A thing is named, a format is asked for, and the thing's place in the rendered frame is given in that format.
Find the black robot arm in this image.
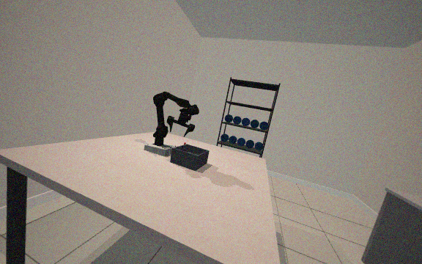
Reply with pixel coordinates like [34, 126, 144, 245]
[153, 92, 199, 146]

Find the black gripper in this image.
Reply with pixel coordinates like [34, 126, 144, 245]
[167, 114, 195, 137]

